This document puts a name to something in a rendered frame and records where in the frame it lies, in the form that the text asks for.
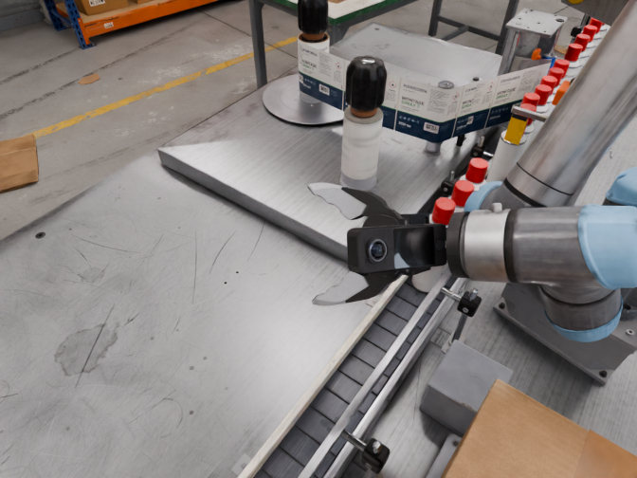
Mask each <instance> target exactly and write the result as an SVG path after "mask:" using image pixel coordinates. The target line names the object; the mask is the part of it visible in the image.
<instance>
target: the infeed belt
mask: <svg viewBox="0 0 637 478"><path fill-rule="evenodd" d="M411 279H412V276H409V277H408V279H407V280H406V281H405V282H404V283H403V284H402V285H401V287H400V288H399V289H398V290H397V292H396V293H395V294H394V296H393V297H392V298H391V300H390V301H389V302H388V304H387V305H386V306H385V308H384V309H383V310H382V311H381V313H380V314H379V315H378V317H377V318H376V319H375V320H374V322H373V323H372V325H371V326H370V327H369V328H368V330H367V331H366V332H365V334H364V335H363V336H362V338H361V339H360V340H359V341H358V343H357V344H356V345H355V347H354V348H353V349H352V351H351V352H350V353H349V355H348V356H347V357H346V359H345V360H343V361H342V363H341V364H340V365H339V367H338V368H337V369H336V371H335V372H334V373H333V375H332V376H331V377H330V378H329V380H328V381H327V382H326V384H325V385H324V386H323V387H324V388H322V389H321V390H320V391H319V393H318V394H317V396H316V397H315V398H314V399H313V401H312V402H311V403H310V405H309V406H308V407H307V409H306V410H305V411H304V412H303V414H302V415H301V416H300V418H299V419H298V420H297V422H296V423H295V424H294V426H293V427H292V428H291V429H290V431H289V432H288V433H287V435H286V436H285V437H284V439H283V440H282V441H281V443H280V444H279V445H278V447H277V448H276V449H274V451H273V452H272V453H271V455H270V456H269V457H268V458H267V460H266V461H265V462H264V464H263V465H262V467H261V469H259V470H258V472H257V473H256V474H255V476H254V477H253V478H298V477H299V476H300V474H301V472H302V471H303V470H304V468H305V467H306V465H307V464H308V463H309V461H310V460H311V458H312V457H313V456H314V454H315V453H316V451H317V450H318V449H319V447H320V445H321V444H322V443H323V441H324V440H325V438H326V437H327V435H328V434H329V433H330V431H331V430H332V428H333V427H334V426H335V425H336V423H337V422H338V420H339V419H340V418H341V416H342V415H343V414H344V412H345V411H346V409H347V408H348V407H349V405H350V404H351V402H352V401H353V399H354V398H355V396H356V395H357V393H358V392H359V391H360V389H361V388H362V386H363V385H364V384H365V382H366V381H367V379H368V378H369V377H370V375H371V374H372V372H373V371H374V369H375V368H376V366H377V365H378V363H379V362H380V361H381V359H382V358H383V357H384V356H385V355H386V353H387V352H388V350H389V349H390V348H391V346H392V344H393V343H394V342H395V340H396V339H397V337H398V336H399V335H400V333H401V332H402V330H403V329H404V327H405V326H406V325H407V323H408V322H409V320H410V319H411V317H412V316H413V314H414V313H415V312H416V310H417V309H418V307H419V306H420V305H421V303H422V302H423V300H424V299H425V298H426V296H427V295H428V294H426V293H421V292H419V291H417V290H416V289H415V288H414V287H413V286H412V283H411ZM457 279H458V278H455V277H454V276H453V275H451V277H450V278H449V279H448V281H447V282H446V284H445V286H444V287H445V288H447V289H449V290H450V288H452V286H453V285H454V283H455V282H456V280H457ZM444 297H445V295H443V294H441V293H439V294H438V296H437V297H436V299H435V300H434V302H433V303H432V305H431V306H430V307H429V309H428V311H427V312H426V314H425V315H424V317H423V318H422V319H421V320H420V321H419V323H418V324H417V326H416V327H415V329H414V330H413V332H412V333H411V334H410V336H409V338H408V339H407V341H406V342H405V344H404V345H403V346H402V348H401V349H400V351H399V352H398V354H397V355H396V357H395V358H394V359H393V361H392V362H391V364H390V366H389V367H388V369H387V370H386V372H385V373H384V374H383V376H382V377H381V378H380V379H379V381H378V382H377V384H376V385H375V386H374V388H373V390H372V391H371V393H370V394H369V396H368V397H367V398H366V400H365V401H364V403H363V404H362V406H361V407H360V409H359V410H358V412H357V413H356V414H355V416H354V418H353V419H352V421H351V422H350V424H349V425H348V426H347V428H346V430H347V431H349V432H350V433H354V431H355V429H356V428H357V426H358V425H359V423H360V422H361V420H362V419H363V417H364V416H365V414H366V413H367V411H368V410H369V409H370V408H371V407H372V405H373V403H374V402H375V400H376V399H377V397H378V396H379V394H380V393H381V391H382V390H383V388H384V387H385V385H386V384H387V382H388V381H389V379H390V378H391V376H392V374H393V373H394V372H395V370H396V369H397V367H398V366H399V364H400V363H401V361H402V360H403V358H404V357H405V355H406V354H407V352H408V351H409V349H410V348H411V346H412V345H413V344H414V342H415V341H416V339H417V338H418V336H419V335H420V333H421V332H422V331H423V329H424V328H425V326H426V325H427V323H428V321H429V320H430V318H431V317H432V315H433V314H434V312H435V311H436V309H437V308H438V306H439V305H440V303H441V302H442V300H443V299H444ZM346 443H347V441H346V440H345V439H343V438H342V437H341V436H340V437H339V439H338V440H337V442H336V443H335V445H334V446H333V448H332V449H331V451H330V452H329V453H328V455H327V456H326V458H325V459H324V461H323V462H322V464H321V465H320V466H319V468H318V470H317V471H316V473H315V474H314V476H313V477H312V478H323V477H324V475H325V474H326V472H327V471H328V469H329V468H330V467H331V466H332V464H333V463H334V461H335V460H336V458H337V456H338V455H339V453H340V452H341V451H342V449H343V448H344V446H345V445H346Z"/></svg>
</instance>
